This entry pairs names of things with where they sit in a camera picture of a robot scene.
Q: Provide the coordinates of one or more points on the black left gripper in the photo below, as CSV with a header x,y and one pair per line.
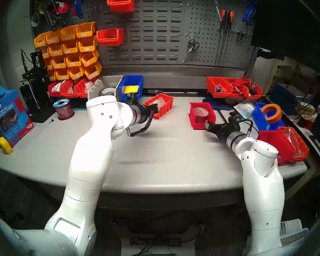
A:
x,y
145,113

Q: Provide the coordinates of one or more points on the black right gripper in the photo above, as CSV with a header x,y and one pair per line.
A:
x,y
222,130

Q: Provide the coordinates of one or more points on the clear bag of screws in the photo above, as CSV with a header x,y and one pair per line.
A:
x,y
158,102

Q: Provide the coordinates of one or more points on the orange-red bin holding screw bag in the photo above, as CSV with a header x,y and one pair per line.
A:
x,y
165,108

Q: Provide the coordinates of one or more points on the silver tape roll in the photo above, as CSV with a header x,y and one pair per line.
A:
x,y
201,119

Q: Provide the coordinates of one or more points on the red bin holding tape roll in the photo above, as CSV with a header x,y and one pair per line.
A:
x,y
196,124

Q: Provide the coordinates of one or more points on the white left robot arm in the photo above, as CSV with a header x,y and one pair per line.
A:
x,y
96,151

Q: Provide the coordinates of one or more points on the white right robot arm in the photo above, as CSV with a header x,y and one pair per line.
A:
x,y
261,191

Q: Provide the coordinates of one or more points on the glue pen blue cap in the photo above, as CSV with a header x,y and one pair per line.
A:
x,y
154,92

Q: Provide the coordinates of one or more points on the yellow sticky note pad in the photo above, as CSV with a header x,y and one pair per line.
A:
x,y
132,89

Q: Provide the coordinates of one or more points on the Kimtech wipes box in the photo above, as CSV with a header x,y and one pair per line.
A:
x,y
234,99

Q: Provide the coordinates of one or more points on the plastic bag green print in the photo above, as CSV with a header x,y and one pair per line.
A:
x,y
244,110

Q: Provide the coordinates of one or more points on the small blue white packet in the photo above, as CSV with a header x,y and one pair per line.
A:
x,y
220,89

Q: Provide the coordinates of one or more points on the large blue plastic bin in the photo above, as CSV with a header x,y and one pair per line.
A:
x,y
128,80

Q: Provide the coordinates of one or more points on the orange-red bin with blue packet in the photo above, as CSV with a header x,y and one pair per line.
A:
x,y
212,84

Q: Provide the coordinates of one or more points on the orange-red bin with red tools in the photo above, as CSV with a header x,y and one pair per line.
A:
x,y
242,96

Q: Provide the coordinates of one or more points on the small blue plastic bin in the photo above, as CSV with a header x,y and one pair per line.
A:
x,y
258,119

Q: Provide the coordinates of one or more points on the grey plastic bin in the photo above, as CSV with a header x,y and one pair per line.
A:
x,y
114,80

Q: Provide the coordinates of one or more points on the black tape roll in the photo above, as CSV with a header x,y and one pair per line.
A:
x,y
100,92

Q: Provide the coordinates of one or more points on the orange tape roll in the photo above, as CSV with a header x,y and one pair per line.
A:
x,y
272,120

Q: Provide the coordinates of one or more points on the dark red plastic bin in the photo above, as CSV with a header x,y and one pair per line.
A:
x,y
274,146

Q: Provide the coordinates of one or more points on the small clear parts bag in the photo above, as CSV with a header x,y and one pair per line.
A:
x,y
88,86

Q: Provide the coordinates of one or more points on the yellow plastic screw bin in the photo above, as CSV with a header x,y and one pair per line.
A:
x,y
59,65
62,77
52,77
84,33
68,36
52,40
88,62
56,52
76,76
73,63
92,74
86,48
45,54
70,50
40,42
48,66

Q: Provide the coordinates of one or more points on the green cutting mat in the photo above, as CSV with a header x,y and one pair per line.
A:
x,y
80,108

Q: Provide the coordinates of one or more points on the small red parts bin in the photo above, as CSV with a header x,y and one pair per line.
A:
x,y
53,94
66,93
80,92

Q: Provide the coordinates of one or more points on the dark blue crate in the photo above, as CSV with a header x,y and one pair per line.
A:
x,y
282,98

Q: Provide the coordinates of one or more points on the grey pegboard panel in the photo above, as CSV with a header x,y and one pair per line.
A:
x,y
92,7
208,44

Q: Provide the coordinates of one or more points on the crumpled clear plastic bag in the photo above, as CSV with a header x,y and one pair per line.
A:
x,y
293,140

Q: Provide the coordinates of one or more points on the black pegboard hook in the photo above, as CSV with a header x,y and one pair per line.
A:
x,y
239,36

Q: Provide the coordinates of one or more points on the brown cardboard box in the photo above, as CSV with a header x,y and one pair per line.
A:
x,y
306,110

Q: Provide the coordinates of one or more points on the white paper packet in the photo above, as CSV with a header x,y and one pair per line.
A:
x,y
57,86

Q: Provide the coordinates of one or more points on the blue spring clamps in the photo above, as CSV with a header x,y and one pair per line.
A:
x,y
249,12

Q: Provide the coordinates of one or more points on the black metal stand device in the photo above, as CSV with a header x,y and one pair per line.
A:
x,y
37,72

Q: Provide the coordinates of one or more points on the black power strip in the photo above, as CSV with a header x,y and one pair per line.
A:
x,y
154,241

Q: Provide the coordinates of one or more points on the white grille device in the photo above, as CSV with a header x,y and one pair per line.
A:
x,y
290,227

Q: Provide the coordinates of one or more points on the black monitor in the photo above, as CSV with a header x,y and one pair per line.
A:
x,y
290,23

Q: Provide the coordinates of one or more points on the black and red clamp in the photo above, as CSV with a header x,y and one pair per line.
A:
x,y
52,18

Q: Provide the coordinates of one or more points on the blue cleaning cloths box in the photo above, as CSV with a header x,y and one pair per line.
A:
x,y
8,119

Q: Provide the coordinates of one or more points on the grey hanging tape roll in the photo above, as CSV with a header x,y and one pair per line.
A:
x,y
31,20

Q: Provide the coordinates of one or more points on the yellow plastic bottle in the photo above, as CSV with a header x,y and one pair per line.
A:
x,y
5,146

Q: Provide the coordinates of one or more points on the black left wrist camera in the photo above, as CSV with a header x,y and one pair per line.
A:
x,y
135,99

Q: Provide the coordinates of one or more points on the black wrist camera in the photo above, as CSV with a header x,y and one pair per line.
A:
x,y
236,119
135,99

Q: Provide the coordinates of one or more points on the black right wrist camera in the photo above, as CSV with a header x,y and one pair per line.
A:
x,y
236,119

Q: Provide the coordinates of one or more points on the empty orange-red wall bin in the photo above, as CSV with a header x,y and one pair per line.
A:
x,y
110,40
121,6

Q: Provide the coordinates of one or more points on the grey louvred wall panel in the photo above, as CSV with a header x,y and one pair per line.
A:
x,y
154,23

